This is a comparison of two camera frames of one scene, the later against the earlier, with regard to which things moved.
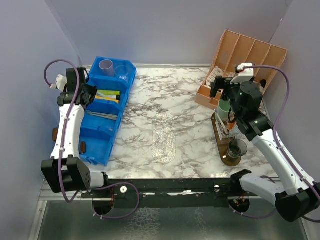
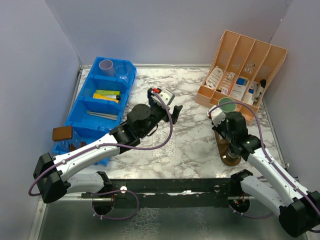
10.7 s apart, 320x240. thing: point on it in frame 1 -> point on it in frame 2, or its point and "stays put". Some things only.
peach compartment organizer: [235, 50] stays put
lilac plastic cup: [107, 66] stays put
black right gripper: [221, 82] -> [218, 127]
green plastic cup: [224, 107] stays put
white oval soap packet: [216, 72] stays put
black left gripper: [93, 90] -> [173, 117]
